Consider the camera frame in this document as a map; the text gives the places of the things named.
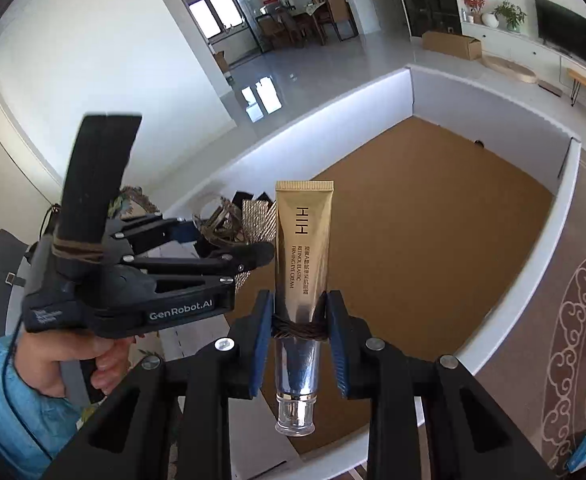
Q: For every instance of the glass sliding door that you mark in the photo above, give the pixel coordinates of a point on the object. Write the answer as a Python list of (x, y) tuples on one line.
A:
[(223, 15)]

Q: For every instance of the gold cream tube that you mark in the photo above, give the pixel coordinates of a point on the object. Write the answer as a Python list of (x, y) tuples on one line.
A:
[(303, 240)]

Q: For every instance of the black strip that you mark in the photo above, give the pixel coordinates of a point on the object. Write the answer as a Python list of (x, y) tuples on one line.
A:
[(98, 170)]

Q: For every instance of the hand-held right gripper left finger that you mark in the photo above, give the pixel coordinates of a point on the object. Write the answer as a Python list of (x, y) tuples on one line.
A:
[(262, 345)]

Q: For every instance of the cardboard box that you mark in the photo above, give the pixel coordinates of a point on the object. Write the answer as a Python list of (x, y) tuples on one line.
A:
[(448, 45)]

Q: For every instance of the white television console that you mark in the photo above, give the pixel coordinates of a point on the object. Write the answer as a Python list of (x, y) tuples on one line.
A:
[(518, 45)]

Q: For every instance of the person's left forearm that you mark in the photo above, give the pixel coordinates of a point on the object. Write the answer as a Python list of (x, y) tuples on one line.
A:
[(18, 420)]

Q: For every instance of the gold woven pouch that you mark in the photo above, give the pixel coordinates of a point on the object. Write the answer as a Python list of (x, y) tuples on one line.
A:
[(258, 220)]

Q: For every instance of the round beige floor cushion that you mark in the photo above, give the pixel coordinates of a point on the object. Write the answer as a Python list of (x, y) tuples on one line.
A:
[(510, 70)]

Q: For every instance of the green potted plant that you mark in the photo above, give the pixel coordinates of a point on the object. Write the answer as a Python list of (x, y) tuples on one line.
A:
[(510, 12)]

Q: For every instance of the white round vase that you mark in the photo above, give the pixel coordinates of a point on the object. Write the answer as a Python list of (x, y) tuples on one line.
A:
[(490, 20)]

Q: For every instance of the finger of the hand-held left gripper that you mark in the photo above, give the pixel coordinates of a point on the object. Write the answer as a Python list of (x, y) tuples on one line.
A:
[(163, 232), (213, 262)]

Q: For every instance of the white storage box cork bottom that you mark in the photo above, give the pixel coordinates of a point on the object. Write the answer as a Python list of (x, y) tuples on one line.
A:
[(423, 235)]

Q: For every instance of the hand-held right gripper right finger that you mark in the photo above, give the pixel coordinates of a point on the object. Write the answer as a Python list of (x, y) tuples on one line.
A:
[(340, 350)]

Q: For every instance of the person's left hand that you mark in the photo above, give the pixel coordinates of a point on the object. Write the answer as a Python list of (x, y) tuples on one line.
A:
[(63, 360)]

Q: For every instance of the wooden dining chair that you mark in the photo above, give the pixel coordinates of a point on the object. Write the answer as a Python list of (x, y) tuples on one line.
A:
[(340, 12)]

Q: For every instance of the red flower arrangement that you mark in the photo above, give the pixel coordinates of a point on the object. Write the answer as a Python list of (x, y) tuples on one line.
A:
[(473, 2)]

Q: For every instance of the black television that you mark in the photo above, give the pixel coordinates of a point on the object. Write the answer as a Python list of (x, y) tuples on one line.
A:
[(573, 30)]

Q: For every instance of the ornate patterned ornament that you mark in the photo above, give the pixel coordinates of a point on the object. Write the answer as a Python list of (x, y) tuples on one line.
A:
[(135, 202)]

